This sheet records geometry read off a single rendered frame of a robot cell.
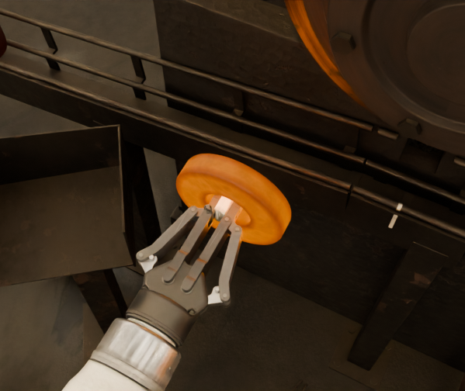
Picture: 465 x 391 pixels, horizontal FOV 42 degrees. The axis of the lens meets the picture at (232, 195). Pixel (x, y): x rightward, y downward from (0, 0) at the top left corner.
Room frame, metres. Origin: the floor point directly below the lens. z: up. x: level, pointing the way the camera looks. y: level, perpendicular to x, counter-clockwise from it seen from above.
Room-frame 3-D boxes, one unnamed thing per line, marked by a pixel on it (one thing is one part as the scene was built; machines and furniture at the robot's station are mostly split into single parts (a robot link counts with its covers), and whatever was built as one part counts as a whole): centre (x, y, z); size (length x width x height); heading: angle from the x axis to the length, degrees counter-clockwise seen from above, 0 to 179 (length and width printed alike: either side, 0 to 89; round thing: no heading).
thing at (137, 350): (0.20, 0.11, 0.83); 0.09 x 0.06 x 0.09; 63
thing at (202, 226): (0.34, 0.05, 0.84); 0.11 x 0.01 x 0.04; 154
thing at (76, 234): (0.50, 0.30, 0.36); 0.26 x 0.20 x 0.72; 98
